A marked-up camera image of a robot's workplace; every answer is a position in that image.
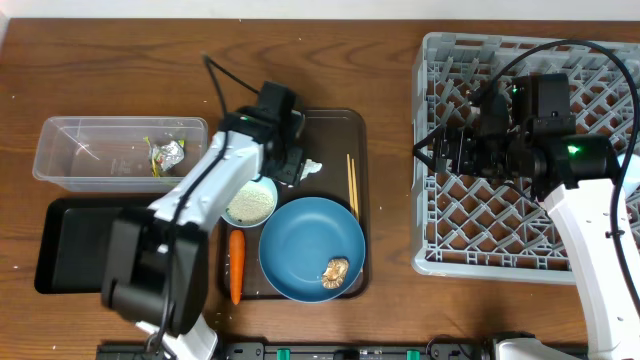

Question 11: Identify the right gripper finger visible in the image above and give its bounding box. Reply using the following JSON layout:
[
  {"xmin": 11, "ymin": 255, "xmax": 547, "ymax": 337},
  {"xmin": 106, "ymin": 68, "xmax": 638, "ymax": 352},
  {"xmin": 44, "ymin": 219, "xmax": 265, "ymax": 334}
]
[
  {"xmin": 413, "ymin": 149, "xmax": 437, "ymax": 172},
  {"xmin": 413, "ymin": 125, "xmax": 445, "ymax": 152}
]

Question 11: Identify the light blue rice bowl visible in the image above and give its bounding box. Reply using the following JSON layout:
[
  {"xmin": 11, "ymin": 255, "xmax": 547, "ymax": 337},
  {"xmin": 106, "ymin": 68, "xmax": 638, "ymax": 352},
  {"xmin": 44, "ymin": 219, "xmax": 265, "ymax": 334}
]
[{"xmin": 220, "ymin": 175, "xmax": 279, "ymax": 229}]

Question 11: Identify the snack wrapper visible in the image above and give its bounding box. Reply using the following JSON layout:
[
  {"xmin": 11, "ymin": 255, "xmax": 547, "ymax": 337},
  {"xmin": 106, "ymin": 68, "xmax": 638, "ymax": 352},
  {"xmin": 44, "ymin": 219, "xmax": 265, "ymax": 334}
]
[{"xmin": 144, "ymin": 137, "xmax": 185, "ymax": 177}]

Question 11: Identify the white paper napkin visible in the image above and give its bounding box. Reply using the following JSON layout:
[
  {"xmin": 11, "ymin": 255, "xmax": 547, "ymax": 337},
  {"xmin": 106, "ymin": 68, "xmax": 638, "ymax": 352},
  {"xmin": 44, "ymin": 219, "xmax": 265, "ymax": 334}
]
[{"xmin": 300, "ymin": 159, "xmax": 323, "ymax": 180}]

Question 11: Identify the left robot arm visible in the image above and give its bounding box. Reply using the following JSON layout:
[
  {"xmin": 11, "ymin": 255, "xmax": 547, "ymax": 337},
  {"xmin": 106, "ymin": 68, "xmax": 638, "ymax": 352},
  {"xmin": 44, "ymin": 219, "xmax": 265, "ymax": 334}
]
[{"xmin": 101, "ymin": 82, "xmax": 305, "ymax": 359}]

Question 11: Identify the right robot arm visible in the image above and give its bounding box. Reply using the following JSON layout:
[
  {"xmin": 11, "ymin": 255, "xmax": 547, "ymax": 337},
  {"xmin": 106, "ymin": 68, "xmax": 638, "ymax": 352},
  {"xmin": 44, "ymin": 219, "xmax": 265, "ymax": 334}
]
[{"xmin": 413, "ymin": 74, "xmax": 639, "ymax": 359}]

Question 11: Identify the grey plastic dishwasher rack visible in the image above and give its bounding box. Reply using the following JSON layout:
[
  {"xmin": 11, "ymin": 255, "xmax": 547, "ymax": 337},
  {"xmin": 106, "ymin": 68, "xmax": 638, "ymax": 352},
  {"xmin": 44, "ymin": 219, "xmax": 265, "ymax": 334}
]
[{"xmin": 411, "ymin": 32, "xmax": 633, "ymax": 285}]

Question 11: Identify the white rice pile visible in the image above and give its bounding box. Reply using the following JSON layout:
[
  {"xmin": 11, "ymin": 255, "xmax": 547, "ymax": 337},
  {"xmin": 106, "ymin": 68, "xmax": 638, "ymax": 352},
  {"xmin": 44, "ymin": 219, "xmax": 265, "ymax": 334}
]
[{"xmin": 225, "ymin": 180, "xmax": 276, "ymax": 225}]

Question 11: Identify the large blue plate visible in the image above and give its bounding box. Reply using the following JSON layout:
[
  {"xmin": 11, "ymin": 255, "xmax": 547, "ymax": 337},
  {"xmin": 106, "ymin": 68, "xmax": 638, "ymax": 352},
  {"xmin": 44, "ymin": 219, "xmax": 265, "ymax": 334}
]
[{"xmin": 259, "ymin": 197, "xmax": 366, "ymax": 303}]

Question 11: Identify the orange carrot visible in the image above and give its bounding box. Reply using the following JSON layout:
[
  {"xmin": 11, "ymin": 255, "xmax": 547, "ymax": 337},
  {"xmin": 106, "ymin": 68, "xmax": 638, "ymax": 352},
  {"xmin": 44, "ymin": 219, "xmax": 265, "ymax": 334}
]
[{"xmin": 229, "ymin": 229, "xmax": 246, "ymax": 305}]

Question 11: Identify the brown food scrap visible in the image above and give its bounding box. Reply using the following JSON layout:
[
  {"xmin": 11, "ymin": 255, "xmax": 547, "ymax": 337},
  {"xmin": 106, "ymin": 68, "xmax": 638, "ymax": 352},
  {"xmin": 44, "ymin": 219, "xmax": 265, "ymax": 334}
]
[{"xmin": 321, "ymin": 258, "xmax": 349, "ymax": 290}]

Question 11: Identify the clear plastic bin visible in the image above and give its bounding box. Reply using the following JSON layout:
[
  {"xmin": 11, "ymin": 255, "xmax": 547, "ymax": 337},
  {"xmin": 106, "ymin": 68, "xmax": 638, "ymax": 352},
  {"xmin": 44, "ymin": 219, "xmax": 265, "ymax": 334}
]
[{"xmin": 32, "ymin": 116, "xmax": 209, "ymax": 193}]

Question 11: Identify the black rectangular tray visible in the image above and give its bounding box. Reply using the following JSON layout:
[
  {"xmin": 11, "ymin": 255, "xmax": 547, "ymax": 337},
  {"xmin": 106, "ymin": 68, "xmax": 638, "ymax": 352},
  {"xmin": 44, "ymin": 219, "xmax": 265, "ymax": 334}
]
[{"xmin": 33, "ymin": 196, "xmax": 194, "ymax": 295}]

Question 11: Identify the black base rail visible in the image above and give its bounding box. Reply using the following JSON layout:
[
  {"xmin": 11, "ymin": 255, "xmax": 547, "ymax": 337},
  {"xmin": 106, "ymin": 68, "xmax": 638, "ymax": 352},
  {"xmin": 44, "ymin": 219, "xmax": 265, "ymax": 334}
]
[{"xmin": 94, "ymin": 339, "xmax": 498, "ymax": 360}]

